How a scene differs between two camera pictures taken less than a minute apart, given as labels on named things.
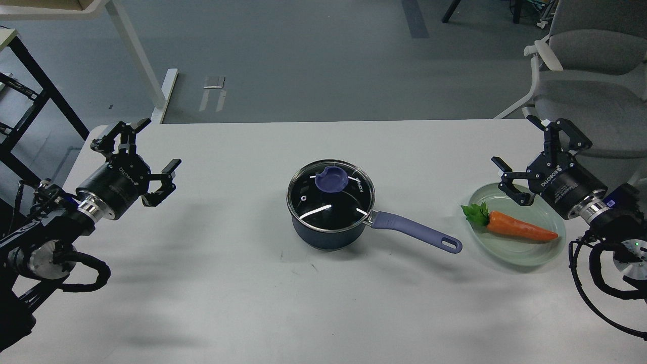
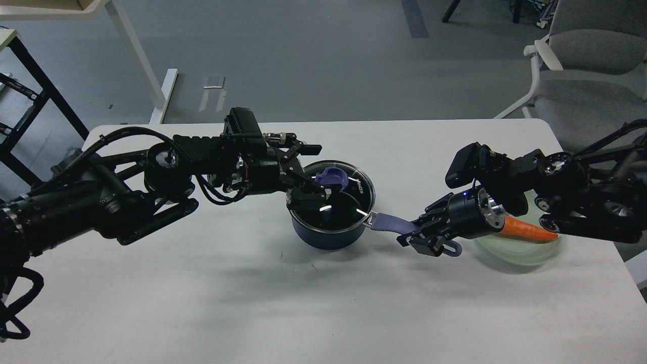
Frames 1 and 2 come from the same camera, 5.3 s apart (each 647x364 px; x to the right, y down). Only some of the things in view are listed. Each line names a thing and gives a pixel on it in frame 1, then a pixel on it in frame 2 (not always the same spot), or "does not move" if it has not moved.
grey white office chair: (591, 73) does not move
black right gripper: (568, 186) to (470, 214)
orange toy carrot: (478, 214) does not move
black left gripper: (110, 189) to (265, 172)
